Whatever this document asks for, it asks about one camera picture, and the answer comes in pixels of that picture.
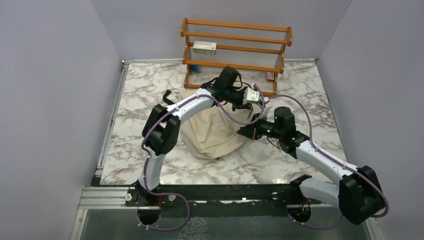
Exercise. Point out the cream canvas backpack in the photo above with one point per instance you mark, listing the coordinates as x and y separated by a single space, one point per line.
208 126

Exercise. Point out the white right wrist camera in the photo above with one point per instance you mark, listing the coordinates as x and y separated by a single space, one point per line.
265 111

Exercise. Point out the orange wooden shelf rack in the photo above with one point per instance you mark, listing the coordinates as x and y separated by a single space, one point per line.
243 46

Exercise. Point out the red white small box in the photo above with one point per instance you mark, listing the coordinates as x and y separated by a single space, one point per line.
270 76

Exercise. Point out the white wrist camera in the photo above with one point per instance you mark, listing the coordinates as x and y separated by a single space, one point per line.
265 111
251 96

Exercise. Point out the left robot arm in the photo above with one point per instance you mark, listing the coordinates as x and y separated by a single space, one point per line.
161 130

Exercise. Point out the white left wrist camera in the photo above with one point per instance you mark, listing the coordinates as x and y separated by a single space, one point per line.
251 96

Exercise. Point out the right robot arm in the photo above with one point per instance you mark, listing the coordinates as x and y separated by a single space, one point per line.
355 191

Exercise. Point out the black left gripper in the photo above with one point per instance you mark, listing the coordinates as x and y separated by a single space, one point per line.
248 105

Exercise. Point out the grey green small box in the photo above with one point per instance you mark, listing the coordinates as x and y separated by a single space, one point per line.
204 47

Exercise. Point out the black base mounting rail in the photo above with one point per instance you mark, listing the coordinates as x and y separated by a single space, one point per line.
221 200

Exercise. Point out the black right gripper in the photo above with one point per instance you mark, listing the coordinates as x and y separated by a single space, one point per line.
252 131

